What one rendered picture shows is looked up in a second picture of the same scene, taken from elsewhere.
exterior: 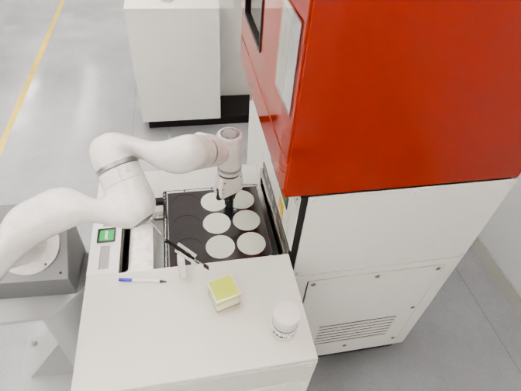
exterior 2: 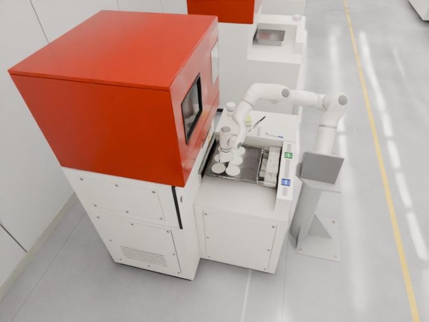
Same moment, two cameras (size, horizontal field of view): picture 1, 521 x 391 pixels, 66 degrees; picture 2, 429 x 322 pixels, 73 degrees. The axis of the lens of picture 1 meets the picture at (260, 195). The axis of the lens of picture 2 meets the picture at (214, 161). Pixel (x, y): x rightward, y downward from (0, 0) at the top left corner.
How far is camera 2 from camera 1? 2.49 m
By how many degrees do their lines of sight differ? 87
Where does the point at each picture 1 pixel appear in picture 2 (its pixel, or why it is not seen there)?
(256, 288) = (233, 124)
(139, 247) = (273, 161)
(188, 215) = (248, 167)
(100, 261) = (290, 147)
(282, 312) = (232, 105)
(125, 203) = not seen: hidden behind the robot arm
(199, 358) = (259, 114)
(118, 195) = not seen: hidden behind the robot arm
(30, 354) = (336, 251)
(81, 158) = not seen: outside the picture
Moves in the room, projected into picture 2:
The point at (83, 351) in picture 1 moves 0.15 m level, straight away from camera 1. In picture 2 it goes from (295, 123) to (304, 134)
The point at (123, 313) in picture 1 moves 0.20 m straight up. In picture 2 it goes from (281, 128) to (285, 107)
